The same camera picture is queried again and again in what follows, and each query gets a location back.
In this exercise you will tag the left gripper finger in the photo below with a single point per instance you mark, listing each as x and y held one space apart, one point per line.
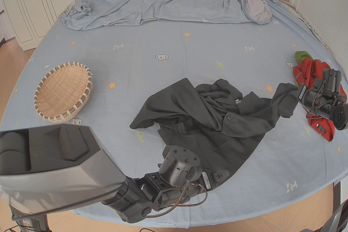
219 176

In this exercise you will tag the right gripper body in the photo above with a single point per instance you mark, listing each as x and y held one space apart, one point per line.
308 96

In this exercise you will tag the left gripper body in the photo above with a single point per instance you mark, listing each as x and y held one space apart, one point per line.
207 180

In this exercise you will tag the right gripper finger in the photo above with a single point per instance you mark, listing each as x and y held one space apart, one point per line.
294 92

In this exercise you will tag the dark grey shirt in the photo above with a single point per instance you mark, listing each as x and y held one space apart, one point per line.
206 127

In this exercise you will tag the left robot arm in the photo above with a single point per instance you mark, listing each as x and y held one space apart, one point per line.
68 165

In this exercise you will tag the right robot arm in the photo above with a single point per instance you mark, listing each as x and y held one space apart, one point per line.
337 116

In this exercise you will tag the red garment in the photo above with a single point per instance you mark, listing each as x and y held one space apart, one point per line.
308 70

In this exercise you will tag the green garment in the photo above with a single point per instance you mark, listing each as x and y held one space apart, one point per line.
301 56

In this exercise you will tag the bed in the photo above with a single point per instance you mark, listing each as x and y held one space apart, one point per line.
190 57

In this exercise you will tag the pale blue quilt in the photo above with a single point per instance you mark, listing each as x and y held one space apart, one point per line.
168 8

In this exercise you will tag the round woven basket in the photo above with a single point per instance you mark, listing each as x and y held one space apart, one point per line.
61 89

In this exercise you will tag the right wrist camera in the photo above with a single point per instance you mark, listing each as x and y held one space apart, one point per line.
331 80

